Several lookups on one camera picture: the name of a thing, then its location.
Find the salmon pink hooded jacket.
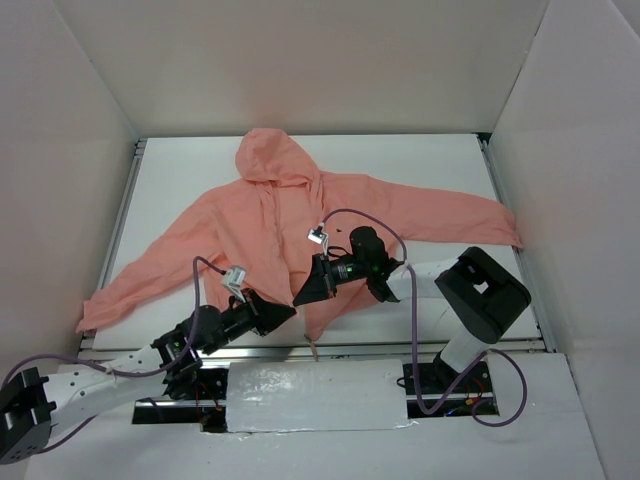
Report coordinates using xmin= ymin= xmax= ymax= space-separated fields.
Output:
xmin=78 ymin=129 xmax=521 ymax=350

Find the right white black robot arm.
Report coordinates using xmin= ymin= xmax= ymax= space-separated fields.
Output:
xmin=294 ymin=226 xmax=531 ymax=391

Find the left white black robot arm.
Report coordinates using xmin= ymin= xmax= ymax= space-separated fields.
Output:
xmin=1 ymin=289 xmax=296 ymax=464

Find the white foil covered panel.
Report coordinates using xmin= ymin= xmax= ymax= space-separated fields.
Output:
xmin=226 ymin=359 xmax=411 ymax=433

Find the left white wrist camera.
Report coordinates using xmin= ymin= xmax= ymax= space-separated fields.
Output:
xmin=221 ymin=265 xmax=246 ymax=303

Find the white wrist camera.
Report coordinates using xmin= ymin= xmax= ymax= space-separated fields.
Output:
xmin=307 ymin=223 xmax=329 ymax=256
xmin=221 ymin=265 xmax=246 ymax=303

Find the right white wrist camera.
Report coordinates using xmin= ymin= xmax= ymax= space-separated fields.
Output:
xmin=307 ymin=223 xmax=329 ymax=256

